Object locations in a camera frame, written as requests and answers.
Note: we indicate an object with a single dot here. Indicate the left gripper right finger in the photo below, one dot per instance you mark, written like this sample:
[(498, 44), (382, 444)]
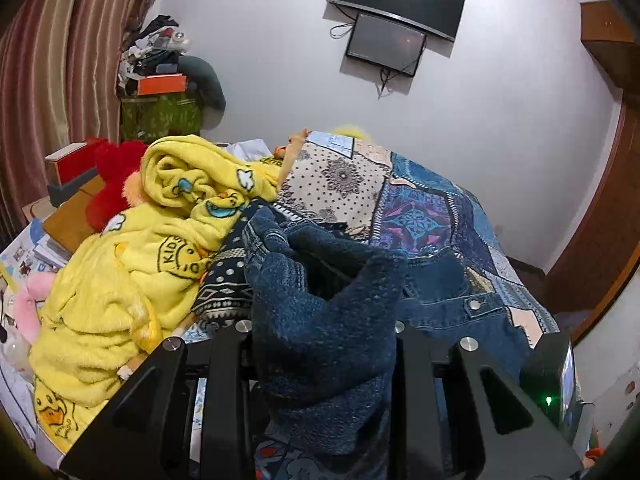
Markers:
[(456, 415)]

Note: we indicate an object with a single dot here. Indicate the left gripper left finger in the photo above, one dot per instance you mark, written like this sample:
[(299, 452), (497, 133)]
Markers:
[(183, 414)]

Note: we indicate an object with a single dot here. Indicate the blue denim jacket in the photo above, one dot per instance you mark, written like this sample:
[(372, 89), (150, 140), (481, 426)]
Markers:
[(324, 315)]

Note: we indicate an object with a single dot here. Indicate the white sliding wardrobe door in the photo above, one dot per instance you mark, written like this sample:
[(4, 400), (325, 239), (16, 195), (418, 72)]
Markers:
[(607, 362)]

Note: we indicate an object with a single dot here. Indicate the navy dotted bandana cloth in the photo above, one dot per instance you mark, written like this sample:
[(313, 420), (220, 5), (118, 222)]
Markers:
[(224, 296)]

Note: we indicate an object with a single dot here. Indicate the brown wooden door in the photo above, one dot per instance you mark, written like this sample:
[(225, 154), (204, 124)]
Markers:
[(603, 253)]

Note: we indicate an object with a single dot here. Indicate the yellow fleece blanket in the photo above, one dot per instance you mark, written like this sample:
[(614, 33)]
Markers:
[(128, 287)]

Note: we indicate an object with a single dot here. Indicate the pink plush toy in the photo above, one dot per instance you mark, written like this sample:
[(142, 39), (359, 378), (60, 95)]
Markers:
[(36, 288)]

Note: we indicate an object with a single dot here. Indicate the wooden box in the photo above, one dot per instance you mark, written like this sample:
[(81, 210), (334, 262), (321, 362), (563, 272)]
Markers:
[(68, 225)]

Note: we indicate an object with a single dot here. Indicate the patchwork blue quilt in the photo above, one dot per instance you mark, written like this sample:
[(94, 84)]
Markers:
[(379, 198)]

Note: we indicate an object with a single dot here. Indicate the red plush toy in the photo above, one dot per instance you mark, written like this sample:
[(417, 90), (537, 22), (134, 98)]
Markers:
[(114, 164)]

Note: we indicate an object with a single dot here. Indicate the red and white box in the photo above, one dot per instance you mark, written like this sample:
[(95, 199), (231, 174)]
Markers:
[(72, 161)]

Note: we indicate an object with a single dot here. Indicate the orange shoe box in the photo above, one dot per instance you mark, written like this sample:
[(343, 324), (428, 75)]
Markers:
[(162, 84)]

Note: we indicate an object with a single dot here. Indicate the dark green pillow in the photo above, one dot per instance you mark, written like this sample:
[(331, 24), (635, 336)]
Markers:
[(204, 80)]

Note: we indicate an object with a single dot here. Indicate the wooden overhead cabinet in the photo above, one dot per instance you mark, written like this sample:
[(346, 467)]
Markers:
[(610, 41)]

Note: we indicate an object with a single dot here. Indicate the striped red curtain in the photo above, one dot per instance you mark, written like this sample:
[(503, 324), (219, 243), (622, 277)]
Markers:
[(59, 64)]

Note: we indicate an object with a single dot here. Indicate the small black wall monitor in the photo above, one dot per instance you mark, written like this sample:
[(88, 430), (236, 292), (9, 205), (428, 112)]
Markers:
[(386, 43)]

